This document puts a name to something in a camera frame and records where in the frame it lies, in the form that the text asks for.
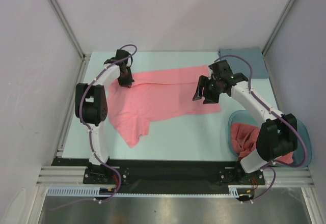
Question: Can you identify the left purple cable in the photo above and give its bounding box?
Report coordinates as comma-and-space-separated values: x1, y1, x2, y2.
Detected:
48, 44, 138, 211

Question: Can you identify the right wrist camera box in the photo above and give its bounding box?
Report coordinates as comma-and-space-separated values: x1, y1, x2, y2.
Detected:
208, 60, 233, 79

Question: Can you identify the right aluminium frame post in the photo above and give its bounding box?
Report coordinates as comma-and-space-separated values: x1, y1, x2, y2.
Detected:
262, 0, 297, 56

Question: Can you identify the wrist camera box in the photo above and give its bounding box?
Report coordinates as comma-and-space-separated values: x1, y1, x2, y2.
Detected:
115, 49, 131, 64
208, 60, 233, 79

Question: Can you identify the teal plastic basin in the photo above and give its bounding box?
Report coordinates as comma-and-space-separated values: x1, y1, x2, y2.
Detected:
227, 110, 312, 167

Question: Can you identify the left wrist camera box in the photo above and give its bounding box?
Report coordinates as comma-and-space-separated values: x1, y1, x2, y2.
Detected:
115, 49, 131, 64

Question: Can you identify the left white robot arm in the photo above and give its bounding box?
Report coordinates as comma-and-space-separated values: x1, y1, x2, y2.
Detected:
75, 57, 134, 184

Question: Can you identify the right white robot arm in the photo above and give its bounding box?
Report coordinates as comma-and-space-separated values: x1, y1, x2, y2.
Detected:
193, 73, 298, 184

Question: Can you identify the crumpled pink t-shirt in basin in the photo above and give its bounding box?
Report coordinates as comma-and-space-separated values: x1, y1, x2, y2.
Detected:
230, 121, 293, 172

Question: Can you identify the folded blue-grey t-shirt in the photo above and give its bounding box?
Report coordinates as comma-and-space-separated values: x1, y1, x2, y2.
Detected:
219, 47, 269, 79

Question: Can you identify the left aluminium frame post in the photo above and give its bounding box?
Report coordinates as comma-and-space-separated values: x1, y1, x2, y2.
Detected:
48, 0, 85, 59

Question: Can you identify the pink t-shirt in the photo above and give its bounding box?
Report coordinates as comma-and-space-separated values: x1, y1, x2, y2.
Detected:
107, 66, 221, 148
230, 121, 293, 172

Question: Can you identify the white slotted cable duct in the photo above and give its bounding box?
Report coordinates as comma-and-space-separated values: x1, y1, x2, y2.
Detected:
46, 186, 254, 199

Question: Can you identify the aluminium frame post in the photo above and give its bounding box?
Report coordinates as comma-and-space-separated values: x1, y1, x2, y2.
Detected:
48, 0, 85, 59
262, 0, 297, 56

